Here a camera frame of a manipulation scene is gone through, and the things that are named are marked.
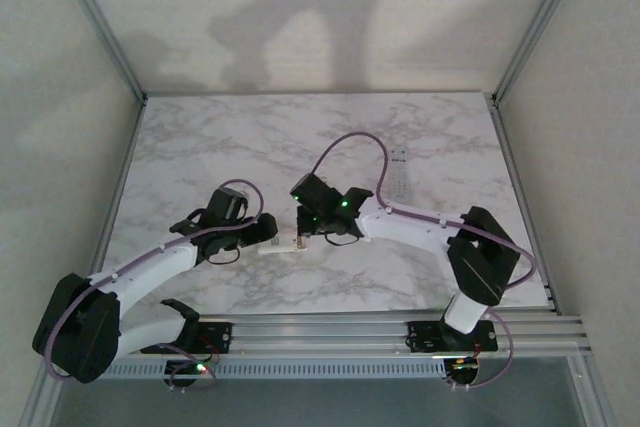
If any long white TV remote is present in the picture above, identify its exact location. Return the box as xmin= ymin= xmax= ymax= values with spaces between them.
xmin=386 ymin=147 xmax=415 ymax=204

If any black controller board with LED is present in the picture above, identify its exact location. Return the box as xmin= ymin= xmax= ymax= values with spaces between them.
xmin=444 ymin=357 xmax=482 ymax=389
xmin=163 ymin=359 xmax=211 ymax=392

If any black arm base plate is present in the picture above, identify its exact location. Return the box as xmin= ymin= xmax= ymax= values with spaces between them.
xmin=139 ymin=321 xmax=235 ymax=356
xmin=407 ymin=319 xmax=499 ymax=354

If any aluminium side rail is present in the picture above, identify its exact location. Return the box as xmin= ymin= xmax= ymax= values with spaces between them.
xmin=486 ymin=95 xmax=560 ymax=311
xmin=82 ymin=96 xmax=149 ymax=288

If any grey slotted cable duct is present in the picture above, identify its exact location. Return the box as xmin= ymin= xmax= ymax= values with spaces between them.
xmin=102 ymin=359 xmax=447 ymax=382

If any aluminium frame post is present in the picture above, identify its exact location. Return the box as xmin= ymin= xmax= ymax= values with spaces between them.
xmin=487 ymin=0 xmax=597 ymax=107
xmin=47 ymin=0 xmax=150 ymax=104

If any aluminium lower frame bar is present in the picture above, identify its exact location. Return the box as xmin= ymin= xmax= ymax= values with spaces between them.
xmin=24 ymin=375 xmax=66 ymax=427
xmin=569 ymin=341 xmax=619 ymax=427

